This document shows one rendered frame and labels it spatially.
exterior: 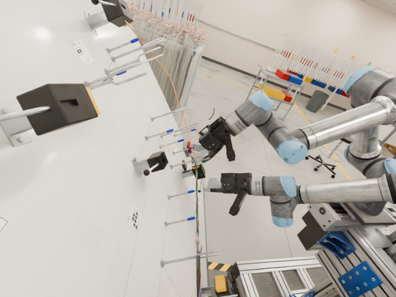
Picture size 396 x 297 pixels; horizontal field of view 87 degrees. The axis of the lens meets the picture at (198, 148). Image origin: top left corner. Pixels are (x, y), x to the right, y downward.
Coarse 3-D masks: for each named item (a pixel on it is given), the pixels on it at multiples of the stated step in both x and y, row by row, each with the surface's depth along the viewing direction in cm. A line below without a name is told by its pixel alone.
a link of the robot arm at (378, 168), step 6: (372, 162) 94; (378, 162) 92; (384, 162) 90; (390, 162) 88; (366, 168) 95; (372, 168) 93; (378, 168) 91; (384, 168) 89; (390, 168) 87; (366, 174) 96; (372, 174) 93; (378, 174) 90
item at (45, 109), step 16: (16, 96) 20; (32, 96) 20; (48, 96) 20; (64, 96) 21; (80, 96) 23; (0, 112) 23; (16, 112) 18; (32, 112) 19; (48, 112) 20; (64, 112) 20; (80, 112) 23; (96, 112) 25; (16, 128) 23; (32, 128) 24; (48, 128) 21; (16, 144) 24
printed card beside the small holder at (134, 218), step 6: (132, 204) 44; (132, 210) 43; (138, 210) 46; (132, 216) 43; (138, 216) 45; (126, 222) 40; (132, 222) 42; (138, 222) 44; (132, 228) 41; (138, 228) 44
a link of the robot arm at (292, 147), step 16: (384, 96) 63; (352, 112) 63; (368, 112) 62; (384, 112) 62; (304, 128) 64; (320, 128) 63; (336, 128) 62; (352, 128) 62; (368, 128) 64; (272, 144) 68; (288, 144) 62; (304, 144) 62; (320, 144) 64; (288, 160) 62
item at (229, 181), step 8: (224, 176) 84; (232, 176) 82; (240, 176) 84; (248, 176) 81; (224, 184) 83; (232, 184) 81; (240, 184) 82; (248, 184) 78; (232, 192) 81; (248, 192) 79
